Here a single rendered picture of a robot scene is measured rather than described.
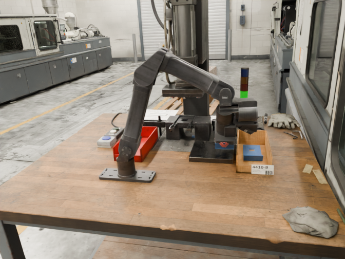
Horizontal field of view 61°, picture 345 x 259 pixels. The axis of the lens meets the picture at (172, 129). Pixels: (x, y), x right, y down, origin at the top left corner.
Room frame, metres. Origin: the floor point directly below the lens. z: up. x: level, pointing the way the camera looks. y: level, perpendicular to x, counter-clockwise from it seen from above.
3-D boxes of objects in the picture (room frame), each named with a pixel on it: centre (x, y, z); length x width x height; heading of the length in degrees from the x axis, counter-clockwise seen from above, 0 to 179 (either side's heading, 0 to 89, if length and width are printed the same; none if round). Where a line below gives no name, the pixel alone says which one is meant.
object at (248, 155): (1.05, -0.31, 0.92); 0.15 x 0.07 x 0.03; 167
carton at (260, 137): (1.02, -0.31, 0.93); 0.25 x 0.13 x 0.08; 166
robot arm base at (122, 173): (0.94, 0.17, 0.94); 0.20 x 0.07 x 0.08; 76
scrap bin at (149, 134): (1.17, 0.16, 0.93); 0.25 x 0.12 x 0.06; 166
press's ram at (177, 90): (1.36, -0.08, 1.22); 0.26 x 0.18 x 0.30; 166
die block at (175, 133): (1.29, -0.08, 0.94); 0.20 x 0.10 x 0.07; 76
